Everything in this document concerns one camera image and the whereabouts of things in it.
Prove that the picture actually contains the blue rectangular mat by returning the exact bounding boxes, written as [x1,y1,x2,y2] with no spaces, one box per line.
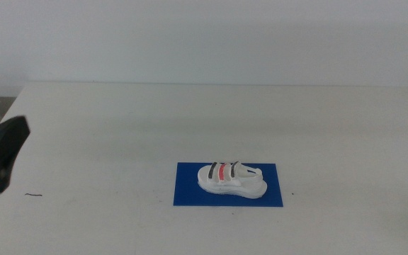
[173,161,284,208]

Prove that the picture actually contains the white strappy sandal shoe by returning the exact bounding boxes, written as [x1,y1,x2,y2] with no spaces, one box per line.
[196,160,268,200]

